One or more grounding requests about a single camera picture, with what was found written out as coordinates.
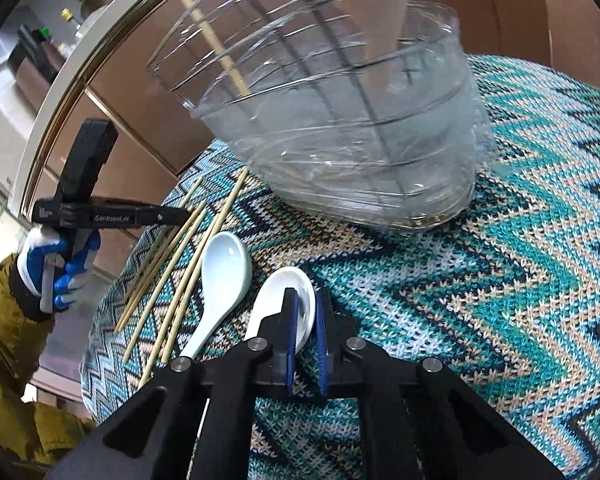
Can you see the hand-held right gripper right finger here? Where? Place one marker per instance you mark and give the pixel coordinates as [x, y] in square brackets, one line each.
[322, 342]

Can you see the brown glossy base cabinet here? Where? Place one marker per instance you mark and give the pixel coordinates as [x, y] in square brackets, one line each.
[130, 105]

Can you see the brown glossy tall cabinet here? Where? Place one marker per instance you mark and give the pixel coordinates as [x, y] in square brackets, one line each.
[505, 5]

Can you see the clear glass jar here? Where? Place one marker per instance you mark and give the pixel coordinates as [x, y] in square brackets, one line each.
[355, 160]

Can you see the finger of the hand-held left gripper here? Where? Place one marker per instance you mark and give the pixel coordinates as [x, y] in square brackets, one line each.
[167, 215]

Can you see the person's left forearm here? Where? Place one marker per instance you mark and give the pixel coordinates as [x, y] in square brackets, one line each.
[10, 325]

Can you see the person's left hand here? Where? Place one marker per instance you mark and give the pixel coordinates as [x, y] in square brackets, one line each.
[32, 265]

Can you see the cream countertop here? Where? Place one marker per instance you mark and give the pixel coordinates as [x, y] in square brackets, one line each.
[75, 90]

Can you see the white ceramic spoon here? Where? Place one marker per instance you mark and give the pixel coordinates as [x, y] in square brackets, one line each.
[275, 300]
[225, 260]

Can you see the person's olive jacket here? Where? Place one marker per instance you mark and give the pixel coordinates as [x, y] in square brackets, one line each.
[45, 435]

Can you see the zigzag knit mat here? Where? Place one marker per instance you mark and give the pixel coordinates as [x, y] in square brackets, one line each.
[430, 310]

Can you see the bamboo chopstick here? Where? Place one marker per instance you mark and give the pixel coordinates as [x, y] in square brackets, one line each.
[190, 295]
[170, 232]
[165, 262]
[210, 35]
[205, 255]
[157, 295]

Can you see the black countertop appliance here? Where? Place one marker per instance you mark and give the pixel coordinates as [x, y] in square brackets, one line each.
[32, 57]

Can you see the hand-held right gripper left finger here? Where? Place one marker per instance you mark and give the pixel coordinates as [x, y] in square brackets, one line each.
[291, 332]

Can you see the white appliance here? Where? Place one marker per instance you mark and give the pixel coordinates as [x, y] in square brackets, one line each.
[0, 115]

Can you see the gold capped bottle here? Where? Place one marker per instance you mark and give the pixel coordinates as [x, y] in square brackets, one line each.
[70, 19]

